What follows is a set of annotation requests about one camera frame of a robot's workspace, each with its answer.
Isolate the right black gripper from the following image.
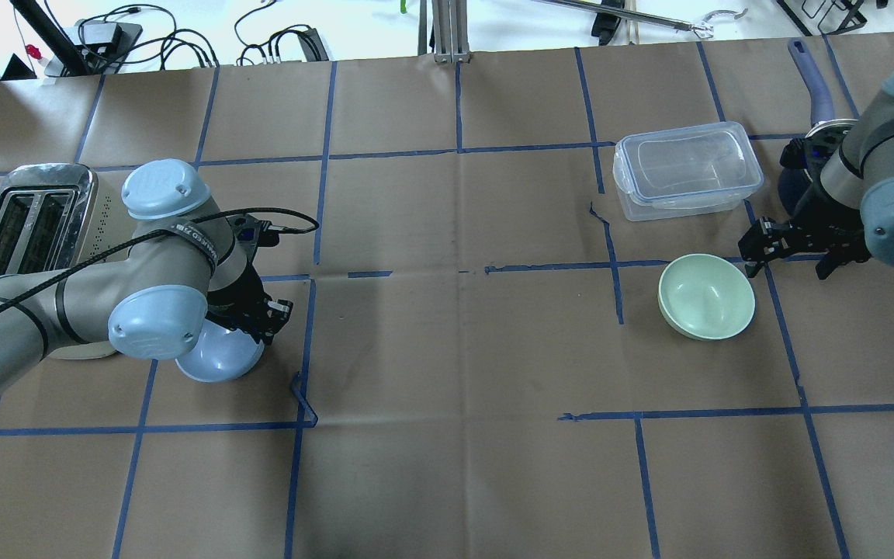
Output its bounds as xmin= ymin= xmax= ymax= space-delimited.
xmin=737 ymin=210 xmax=867 ymax=280

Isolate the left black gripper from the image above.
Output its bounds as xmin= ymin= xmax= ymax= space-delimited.
xmin=210 ymin=264 xmax=294 ymax=346

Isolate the blue bowl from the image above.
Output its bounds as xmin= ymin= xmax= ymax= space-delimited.
xmin=174 ymin=319 xmax=264 ymax=383

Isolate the green bowl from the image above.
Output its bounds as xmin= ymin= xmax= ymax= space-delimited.
xmin=657 ymin=252 xmax=757 ymax=341

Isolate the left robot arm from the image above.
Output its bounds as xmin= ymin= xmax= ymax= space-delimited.
xmin=0 ymin=160 xmax=585 ymax=436

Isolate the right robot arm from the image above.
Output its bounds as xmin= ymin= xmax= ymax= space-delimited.
xmin=738 ymin=40 xmax=894 ymax=280

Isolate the blue saucepan with lid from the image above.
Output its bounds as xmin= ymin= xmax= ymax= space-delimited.
xmin=778 ymin=38 xmax=856 ymax=215

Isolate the clear plastic food container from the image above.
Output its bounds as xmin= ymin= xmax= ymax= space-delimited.
xmin=612 ymin=121 xmax=765 ymax=222

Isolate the silver toaster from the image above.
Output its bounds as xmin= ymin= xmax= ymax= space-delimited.
xmin=0 ymin=163 xmax=137 ymax=365

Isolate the reacher grabber tool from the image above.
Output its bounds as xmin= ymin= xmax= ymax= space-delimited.
xmin=537 ymin=1 xmax=749 ymax=40

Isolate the black power adapter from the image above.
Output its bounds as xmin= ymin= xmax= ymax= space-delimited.
xmin=591 ymin=0 xmax=625 ymax=46

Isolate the aluminium frame post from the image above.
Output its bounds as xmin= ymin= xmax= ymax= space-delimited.
xmin=418 ymin=1 xmax=471 ymax=64

